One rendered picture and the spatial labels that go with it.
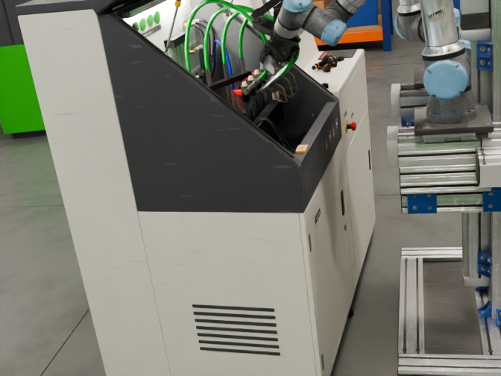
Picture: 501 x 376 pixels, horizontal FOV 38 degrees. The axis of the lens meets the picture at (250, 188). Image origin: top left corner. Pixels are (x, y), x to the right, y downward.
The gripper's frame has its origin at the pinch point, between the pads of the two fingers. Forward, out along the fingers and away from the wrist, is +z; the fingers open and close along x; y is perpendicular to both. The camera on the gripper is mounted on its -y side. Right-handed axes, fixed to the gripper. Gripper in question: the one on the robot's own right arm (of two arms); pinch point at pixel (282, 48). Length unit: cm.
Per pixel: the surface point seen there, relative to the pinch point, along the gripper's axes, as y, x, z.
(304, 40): -14, 89, 16
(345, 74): 9, 60, 26
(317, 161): 10.5, -8.1, 37.3
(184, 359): -41, -33, 105
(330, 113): 10.3, 19.3, 29.0
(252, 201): -6, -33, 41
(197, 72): -42, 26, 13
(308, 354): 7, -33, 99
